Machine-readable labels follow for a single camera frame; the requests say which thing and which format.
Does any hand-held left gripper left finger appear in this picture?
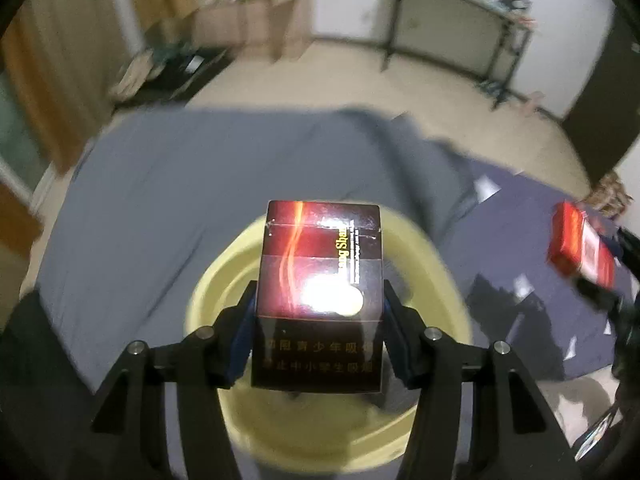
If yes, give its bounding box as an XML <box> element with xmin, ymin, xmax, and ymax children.
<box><xmin>91</xmin><ymin>280</ymin><xmax>258</xmax><ymax>480</ymax></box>

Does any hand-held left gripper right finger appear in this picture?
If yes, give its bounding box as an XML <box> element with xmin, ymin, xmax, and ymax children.
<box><xmin>382</xmin><ymin>280</ymin><xmax>583</xmax><ymax>480</ymax></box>

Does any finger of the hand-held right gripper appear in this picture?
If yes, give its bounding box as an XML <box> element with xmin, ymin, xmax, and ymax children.
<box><xmin>602</xmin><ymin>227</ymin><xmax>640</xmax><ymax>281</ymax></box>
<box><xmin>575</xmin><ymin>275</ymin><xmax>623</xmax><ymax>315</ymax></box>

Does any bright red cigarette box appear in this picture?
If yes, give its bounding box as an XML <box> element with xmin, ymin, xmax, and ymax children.
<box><xmin>546</xmin><ymin>201</ymin><xmax>617</xmax><ymax>288</ymax></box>

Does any dark red cigarette box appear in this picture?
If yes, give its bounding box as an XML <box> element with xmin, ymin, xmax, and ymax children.
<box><xmin>250</xmin><ymin>200</ymin><xmax>388</xmax><ymax>393</ymax></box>

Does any pale yellow plastic basin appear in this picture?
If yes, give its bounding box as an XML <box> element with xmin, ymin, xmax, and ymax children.
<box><xmin>185</xmin><ymin>212</ymin><xmax>473</xmax><ymax>473</ymax></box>

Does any dark blue cloth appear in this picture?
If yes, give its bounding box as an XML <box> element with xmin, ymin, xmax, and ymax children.
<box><xmin>390</xmin><ymin>115</ymin><xmax>640</xmax><ymax>383</ymax></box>

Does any dark door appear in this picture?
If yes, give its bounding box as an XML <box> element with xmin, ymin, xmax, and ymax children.
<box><xmin>562</xmin><ymin>5</ymin><xmax>640</xmax><ymax>188</ymax></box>

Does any black cloth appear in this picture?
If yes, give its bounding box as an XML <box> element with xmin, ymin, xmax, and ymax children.
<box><xmin>0</xmin><ymin>290</ymin><xmax>166</xmax><ymax>480</ymax></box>

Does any black low stand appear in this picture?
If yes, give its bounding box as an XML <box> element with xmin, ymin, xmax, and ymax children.
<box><xmin>110</xmin><ymin>45</ymin><xmax>232</xmax><ymax>111</ymax></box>

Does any black folding table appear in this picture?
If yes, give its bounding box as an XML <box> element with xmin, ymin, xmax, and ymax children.
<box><xmin>381</xmin><ymin>0</ymin><xmax>536</xmax><ymax>111</ymax></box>

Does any wooden cabinet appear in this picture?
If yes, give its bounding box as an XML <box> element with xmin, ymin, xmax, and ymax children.
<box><xmin>192</xmin><ymin>0</ymin><xmax>321</xmax><ymax>61</ymax></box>

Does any brown wooden door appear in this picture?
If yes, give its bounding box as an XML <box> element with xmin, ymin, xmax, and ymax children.
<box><xmin>0</xmin><ymin>5</ymin><xmax>103</xmax><ymax>173</ymax></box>

